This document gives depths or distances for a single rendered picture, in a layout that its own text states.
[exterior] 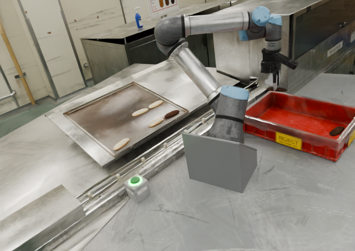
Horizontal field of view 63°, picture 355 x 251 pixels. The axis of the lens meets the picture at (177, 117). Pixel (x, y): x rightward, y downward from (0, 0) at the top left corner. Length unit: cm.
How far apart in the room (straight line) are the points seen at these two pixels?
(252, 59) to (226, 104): 74
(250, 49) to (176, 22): 71
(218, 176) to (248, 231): 24
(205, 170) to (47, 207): 61
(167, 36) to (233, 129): 48
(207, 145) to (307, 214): 41
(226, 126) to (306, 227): 43
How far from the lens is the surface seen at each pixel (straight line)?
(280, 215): 111
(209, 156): 112
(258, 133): 147
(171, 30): 125
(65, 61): 478
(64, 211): 116
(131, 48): 323
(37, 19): 462
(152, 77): 199
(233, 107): 115
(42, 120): 219
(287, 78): 178
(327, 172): 130
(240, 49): 188
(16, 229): 120
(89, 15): 526
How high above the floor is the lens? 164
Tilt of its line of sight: 28 degrees down
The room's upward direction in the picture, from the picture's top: 10 degrees counter-clockwise
